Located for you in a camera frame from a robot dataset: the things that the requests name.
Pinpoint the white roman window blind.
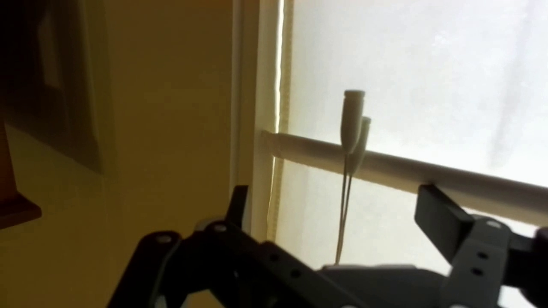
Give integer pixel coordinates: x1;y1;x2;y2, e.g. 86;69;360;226
261;0;548;308

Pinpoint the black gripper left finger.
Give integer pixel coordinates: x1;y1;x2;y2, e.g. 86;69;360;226
109;185;367;308

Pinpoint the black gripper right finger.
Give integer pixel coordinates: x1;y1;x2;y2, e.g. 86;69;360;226
415;185;548;308

